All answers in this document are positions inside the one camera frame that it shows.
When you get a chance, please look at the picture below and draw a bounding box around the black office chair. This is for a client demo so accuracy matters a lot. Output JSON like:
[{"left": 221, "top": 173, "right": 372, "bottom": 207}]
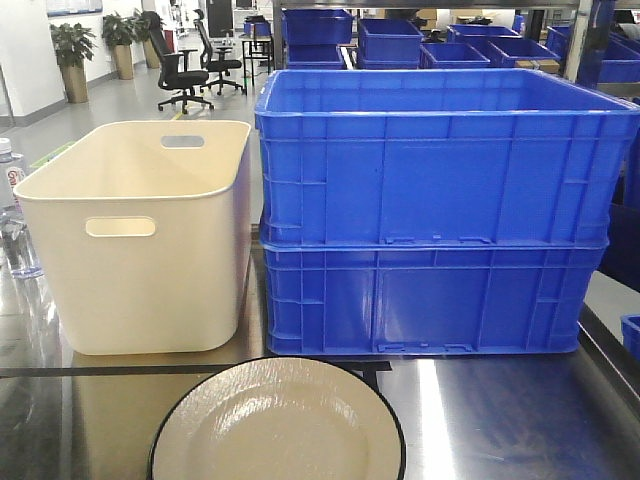
[
  {"left": 150, "top": 26, "right": 214, "bottom": 114},
  {"left": 194, "top": 8, "right": 246, "bottom": 95}
]

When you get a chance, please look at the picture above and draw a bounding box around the cream plate black rim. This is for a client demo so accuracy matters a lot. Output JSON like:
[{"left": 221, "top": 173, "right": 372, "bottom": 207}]
[{"left": 147, "top": 357, "right": 406, "bottom": 479}]

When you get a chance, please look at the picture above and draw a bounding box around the potted plant gold pot middle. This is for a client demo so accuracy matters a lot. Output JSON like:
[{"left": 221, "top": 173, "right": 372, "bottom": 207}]
[{"left": 102, "top": 12, "right": 135, "bottom": 80}]

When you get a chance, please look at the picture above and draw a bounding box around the lower large blue crate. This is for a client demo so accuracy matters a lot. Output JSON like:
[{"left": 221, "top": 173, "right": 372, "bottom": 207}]
[{"left": 263, "top": 242, "right": 606, "bottom": 356}]

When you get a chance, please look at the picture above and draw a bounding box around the potted plant gold pot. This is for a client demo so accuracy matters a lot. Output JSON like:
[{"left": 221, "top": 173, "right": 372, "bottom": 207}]
[
  {"left": 102, "top": 12, "right": 135, "bottom": 80},
  {"left": 50, "top": 23, "right": 95, "bottom": 103}
]

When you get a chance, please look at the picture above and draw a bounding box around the black office chair far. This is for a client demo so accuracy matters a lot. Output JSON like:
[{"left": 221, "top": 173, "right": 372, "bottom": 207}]
[{"left": 194, "top": 8, "right": 246, "bottom": 95}]

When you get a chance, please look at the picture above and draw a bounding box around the upper large blue crate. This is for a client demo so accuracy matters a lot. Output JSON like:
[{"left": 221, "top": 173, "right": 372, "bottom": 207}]
[{"left": 255, "top": 68, "right": 639, "bottom": 247}]

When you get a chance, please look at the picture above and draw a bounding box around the potted plant gold pot left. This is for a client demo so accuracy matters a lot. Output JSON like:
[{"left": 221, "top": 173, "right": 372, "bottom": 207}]
[{"left": 50, "top": 23, "right": 95, "bottom": 103}]

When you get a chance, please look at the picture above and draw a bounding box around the large blue crate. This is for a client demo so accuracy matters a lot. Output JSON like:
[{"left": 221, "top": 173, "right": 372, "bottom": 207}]
[
  {"left": 255, "top": 68, "right": 639, "bottom": 247},
  {"left": 263, "top": 242, "right": 606, "bottom": 356}
]

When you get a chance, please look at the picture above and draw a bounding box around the black office chair near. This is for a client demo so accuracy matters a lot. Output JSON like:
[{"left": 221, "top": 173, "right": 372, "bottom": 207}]
[{"left": 150, "top": 26, "right": 214, "bottom": 114}]

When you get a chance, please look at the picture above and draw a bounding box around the clear water bottle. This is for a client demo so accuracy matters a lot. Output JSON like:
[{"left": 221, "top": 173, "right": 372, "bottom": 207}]
[{"left": 1, "top": 137, "right": 43, "bottom": 279}]

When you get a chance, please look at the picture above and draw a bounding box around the cream plastic storage bin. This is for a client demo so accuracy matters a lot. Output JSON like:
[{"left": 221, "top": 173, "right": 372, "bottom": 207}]
[{"left": 15, "top": 120, "right": 251, "bottom": 355}]

